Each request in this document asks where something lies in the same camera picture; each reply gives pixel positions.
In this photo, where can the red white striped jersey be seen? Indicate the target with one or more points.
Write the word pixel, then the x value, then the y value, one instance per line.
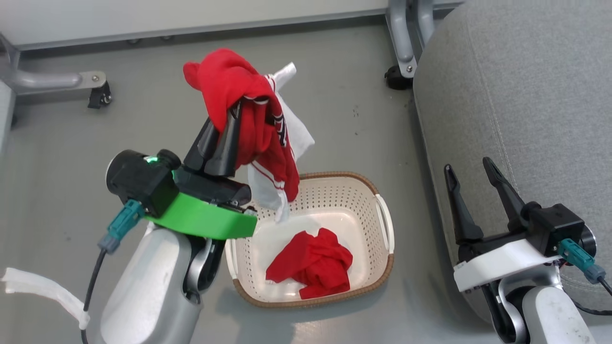
pixel 229 81

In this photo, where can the black partition caster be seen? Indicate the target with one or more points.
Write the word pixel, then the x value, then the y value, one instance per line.
pixel 397 77
pixel 99 95

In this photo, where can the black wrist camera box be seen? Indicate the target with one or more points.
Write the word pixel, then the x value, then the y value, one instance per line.
pixel 138 184
pixel 557 227

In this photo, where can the cream perforated laundry basket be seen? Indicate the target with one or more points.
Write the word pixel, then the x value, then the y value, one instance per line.
pixel 334 200

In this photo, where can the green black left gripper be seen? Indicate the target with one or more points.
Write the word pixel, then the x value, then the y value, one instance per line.
pixel 205 220

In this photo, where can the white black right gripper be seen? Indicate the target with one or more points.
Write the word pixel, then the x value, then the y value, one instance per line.
pixel 497 263

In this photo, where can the plain red garment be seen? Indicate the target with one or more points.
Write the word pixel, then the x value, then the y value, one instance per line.
pixel 315 263

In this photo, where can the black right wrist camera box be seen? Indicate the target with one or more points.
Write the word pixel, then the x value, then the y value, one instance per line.
pixel 557 227

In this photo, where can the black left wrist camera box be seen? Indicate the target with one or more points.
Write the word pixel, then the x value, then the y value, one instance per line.
pixel 138 184

